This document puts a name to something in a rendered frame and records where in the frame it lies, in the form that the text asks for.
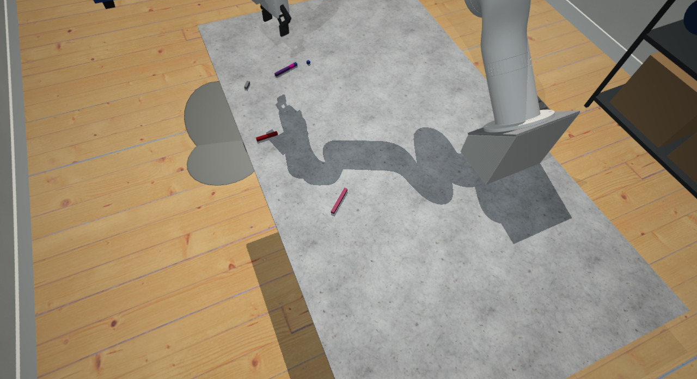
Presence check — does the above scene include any purple rod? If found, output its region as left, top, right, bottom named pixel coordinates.
left=274, top=66, right=290, bottom=76

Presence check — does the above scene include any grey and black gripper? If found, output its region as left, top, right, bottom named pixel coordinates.
left=260, top=0, right=291, bottom=37

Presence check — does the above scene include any pink rod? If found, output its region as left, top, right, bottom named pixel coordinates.
left=331, top=188, right=347, bottom=214

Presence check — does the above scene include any dark red rod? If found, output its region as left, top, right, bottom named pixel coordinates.
left=256, top=131, right=278, bottom=142

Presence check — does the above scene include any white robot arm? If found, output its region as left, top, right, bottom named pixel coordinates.
left=464, top=0, right=555, bottom=132

